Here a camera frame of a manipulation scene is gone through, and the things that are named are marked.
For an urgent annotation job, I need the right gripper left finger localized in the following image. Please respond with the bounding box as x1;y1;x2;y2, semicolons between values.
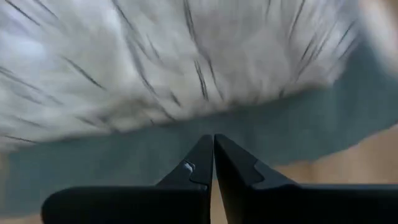
41;134;214;224

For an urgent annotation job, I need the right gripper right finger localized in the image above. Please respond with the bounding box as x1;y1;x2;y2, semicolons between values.
213;134;398;224

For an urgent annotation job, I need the teal shirt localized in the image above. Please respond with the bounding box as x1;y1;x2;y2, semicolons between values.
0;37;398;218

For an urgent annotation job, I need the grey patterned garment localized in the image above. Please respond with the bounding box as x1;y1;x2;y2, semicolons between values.
0;0;363;152

